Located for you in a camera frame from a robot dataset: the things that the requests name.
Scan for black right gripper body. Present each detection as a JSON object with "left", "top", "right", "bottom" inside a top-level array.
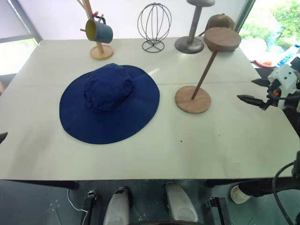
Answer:
[{"left": 262, "top": 79, "right": 283, "bottom": 111}]

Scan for light wooden mug tree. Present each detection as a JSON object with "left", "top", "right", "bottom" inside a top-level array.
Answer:
[{"left": 76, "top": 0, "right": 115, "bottom": 61}]

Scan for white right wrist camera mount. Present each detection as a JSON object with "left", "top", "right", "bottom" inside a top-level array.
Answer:
[{"left": 267, "top": 65, "right": 297, "bottom": 109}]

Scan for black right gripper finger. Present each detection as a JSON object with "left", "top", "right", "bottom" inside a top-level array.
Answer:
[
  {"left": 236, "top": 94, "right": 268, "bottom": 110},
  {"left": 251, "top": 78, "right": 270, "bottom": 88}
]

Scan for black wire head form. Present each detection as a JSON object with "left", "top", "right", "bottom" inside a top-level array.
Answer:
[{"left": 137, "top": 2, "right": 173, "bottom": 53}]

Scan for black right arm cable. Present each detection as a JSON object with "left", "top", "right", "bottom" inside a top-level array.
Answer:
[{"left": 272, "top": 150, "right": 300, "bottom": 225}]

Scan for blue wide brim hat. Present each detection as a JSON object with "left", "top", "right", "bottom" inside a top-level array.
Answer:
[{"left": 59, "top": 62, "right": 161, "bottom": 145}]

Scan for grey metal hat stand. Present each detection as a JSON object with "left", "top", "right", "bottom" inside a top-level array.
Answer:
[{"left": 174, "top": 0, "right": 216, "bottom": 55}]

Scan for black table leg foot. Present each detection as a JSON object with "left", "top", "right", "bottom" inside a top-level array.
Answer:
[
  {"left": 205, "top": 196, "right": 233, "bottom": 225},
  {"left": 81, "top": 189, "right": 98, "bottom": 225}
]

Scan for white shoe of person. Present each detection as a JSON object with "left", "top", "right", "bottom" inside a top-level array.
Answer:
[{"left": 230, "top": 185, "right": 251, "bottom": 204}]

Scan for blue mug yellow inside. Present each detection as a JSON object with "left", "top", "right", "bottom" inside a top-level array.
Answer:
[{"left": 84, "top": 14, "right": 114, "bottom": 44}]

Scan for red flat object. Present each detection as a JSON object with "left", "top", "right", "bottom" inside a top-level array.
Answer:
[{"left": 251, "top": 59, "right": 273, "bottom": 69}]

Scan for white floor cable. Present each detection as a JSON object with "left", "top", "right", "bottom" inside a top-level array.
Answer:
[{"left": 67, "top": 188, "right": 89, "bottom": 213}]

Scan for white robot foot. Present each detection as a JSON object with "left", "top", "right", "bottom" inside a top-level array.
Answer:
[
  {"left": 164, "top": 182, "right": 199, "bottom": 222},
  {"left": 103, "top": 186, "right": 132, "bottom": 225}
]

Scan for brown wooden hat stand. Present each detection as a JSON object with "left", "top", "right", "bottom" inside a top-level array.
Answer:
[{"left": 174, "top": 27, "right": 242, "bottom": 115}]

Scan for white right robot foot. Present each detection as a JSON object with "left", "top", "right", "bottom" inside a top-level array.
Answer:
[{"left": 164, "top": 182, "right": 199, "bottom": 222}]

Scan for black trouser leg of person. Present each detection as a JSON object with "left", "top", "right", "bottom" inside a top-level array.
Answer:
[{"left": 237, "top": 179, "right": 275, "bottom": 198}]

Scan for brown round hat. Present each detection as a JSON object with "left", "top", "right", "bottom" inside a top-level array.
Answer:
[{"left": 206, "top": 13, "right": 236, "bottom": 31}]

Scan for white left robot foot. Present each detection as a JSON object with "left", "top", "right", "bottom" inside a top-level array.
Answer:
[{"left": 103, "top": 186, "right": 132, "bottom": 225}]

